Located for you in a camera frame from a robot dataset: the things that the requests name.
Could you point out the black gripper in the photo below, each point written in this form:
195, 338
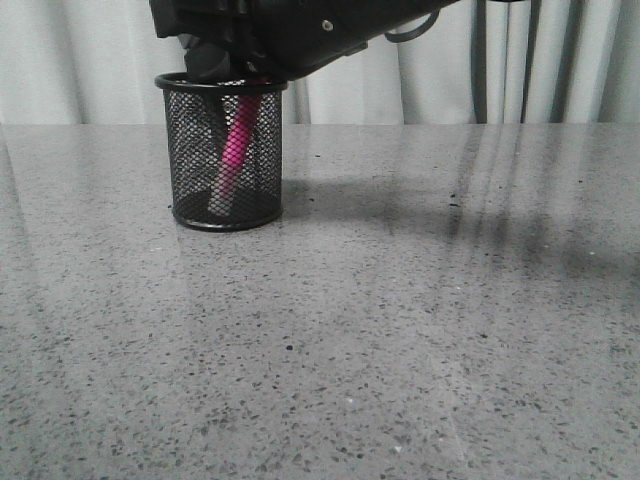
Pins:
284, 40

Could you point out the pink pen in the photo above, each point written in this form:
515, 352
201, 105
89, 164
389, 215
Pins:
234, 154

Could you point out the black mesh pen cup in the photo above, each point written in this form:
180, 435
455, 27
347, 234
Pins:
198, 118

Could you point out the grey curtain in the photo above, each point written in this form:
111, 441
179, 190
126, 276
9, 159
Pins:
94, 62

